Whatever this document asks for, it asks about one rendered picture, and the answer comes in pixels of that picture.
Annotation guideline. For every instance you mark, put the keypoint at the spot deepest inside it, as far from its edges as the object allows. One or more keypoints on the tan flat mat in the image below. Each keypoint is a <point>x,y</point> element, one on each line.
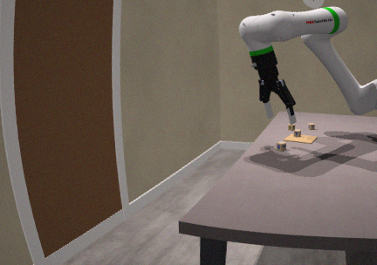
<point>301,139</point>

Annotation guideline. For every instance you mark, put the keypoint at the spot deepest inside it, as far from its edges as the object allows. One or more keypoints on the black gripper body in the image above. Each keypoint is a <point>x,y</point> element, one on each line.
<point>270,77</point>

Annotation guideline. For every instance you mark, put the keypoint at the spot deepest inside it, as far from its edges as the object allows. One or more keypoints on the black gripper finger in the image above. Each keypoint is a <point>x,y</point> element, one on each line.
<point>264,95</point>
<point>287,98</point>

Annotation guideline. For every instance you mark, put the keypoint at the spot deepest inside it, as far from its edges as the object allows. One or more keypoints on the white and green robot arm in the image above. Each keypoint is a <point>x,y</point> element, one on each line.
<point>279,26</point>

